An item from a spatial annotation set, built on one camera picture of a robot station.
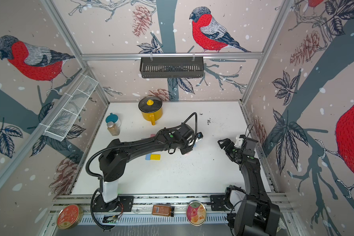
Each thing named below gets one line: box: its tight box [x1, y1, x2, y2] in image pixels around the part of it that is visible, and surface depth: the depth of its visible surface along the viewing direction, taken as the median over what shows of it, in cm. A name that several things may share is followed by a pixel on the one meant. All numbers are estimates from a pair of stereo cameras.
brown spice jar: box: [106, 121, 121, 137], surface depth 97 cm
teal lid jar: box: [105, 112, 119, 124], surface depth 106 cm
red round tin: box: [56, 204, 84, 230], surface depth 69 cm
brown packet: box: [151, 205, 172, 217], surface depth 70 cm
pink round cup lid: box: [185, 200, 207, 227], surface depth 70 cm
